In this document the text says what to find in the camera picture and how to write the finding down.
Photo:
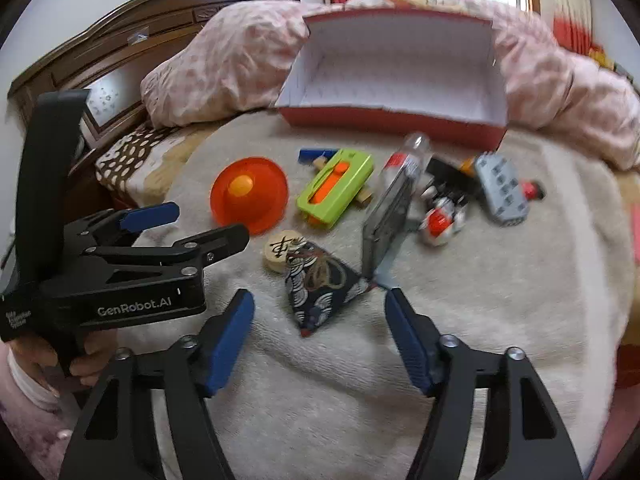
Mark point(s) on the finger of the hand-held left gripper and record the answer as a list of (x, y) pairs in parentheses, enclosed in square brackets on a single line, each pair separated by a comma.
[(150, 215), (220, 240)]

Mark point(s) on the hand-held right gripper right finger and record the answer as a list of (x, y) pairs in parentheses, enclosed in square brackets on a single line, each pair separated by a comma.
[(405, 340)]

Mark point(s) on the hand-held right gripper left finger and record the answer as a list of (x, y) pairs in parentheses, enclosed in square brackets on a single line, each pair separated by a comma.
[(230, 345)]

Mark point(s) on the orange plastic disc toy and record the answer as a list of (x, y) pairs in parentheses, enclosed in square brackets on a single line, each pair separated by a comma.
[(260, 210)]

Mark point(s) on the round wooden chess piece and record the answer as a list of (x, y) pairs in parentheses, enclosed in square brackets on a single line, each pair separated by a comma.
[(276, 252)]

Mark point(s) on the dark patterned triangular pouch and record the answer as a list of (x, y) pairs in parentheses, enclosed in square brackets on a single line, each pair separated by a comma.
[(320, 290)]

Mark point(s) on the white red robot toy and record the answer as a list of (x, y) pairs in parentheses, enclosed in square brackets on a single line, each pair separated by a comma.
[(440, 222)]

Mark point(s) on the blue plastic piece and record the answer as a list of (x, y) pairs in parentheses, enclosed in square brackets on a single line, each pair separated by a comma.
[(310, 155)]

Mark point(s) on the green toy gun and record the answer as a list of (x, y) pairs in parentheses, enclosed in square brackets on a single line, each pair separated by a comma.
[(345, 185)]

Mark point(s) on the red cardboard box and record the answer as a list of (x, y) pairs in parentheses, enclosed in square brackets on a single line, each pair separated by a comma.
[(400, 60)]

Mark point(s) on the person's left hand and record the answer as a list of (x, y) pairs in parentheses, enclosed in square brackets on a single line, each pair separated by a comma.
[(97, 357)]

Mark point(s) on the brown dotted pillow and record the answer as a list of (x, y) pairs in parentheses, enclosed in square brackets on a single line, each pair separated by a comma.
[(130, 160)]

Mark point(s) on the beige fleece blanket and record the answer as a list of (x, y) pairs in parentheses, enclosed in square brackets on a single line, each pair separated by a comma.
[(325, 410)]

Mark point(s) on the dark wooden headboard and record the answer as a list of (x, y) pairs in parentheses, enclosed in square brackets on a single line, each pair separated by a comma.
[(100, 45)]

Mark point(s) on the pink checked quilt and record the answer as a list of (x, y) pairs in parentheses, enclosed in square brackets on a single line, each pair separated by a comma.
[(225, 60)]

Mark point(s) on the clear plastic bottle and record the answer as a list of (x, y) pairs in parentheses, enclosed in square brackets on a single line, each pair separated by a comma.
[(400, 165)]

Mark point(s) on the grey building plate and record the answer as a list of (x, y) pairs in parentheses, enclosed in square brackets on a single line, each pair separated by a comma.
[(500, 187)]

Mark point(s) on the orange plastic piece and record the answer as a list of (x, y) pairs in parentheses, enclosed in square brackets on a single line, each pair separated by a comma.
[(468, 165)]

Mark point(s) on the red lighter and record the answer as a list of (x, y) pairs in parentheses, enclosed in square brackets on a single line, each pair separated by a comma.
[(532, 190)]

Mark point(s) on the tan bed sheet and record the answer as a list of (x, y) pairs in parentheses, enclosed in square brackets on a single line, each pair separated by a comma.
[(631, 220)]

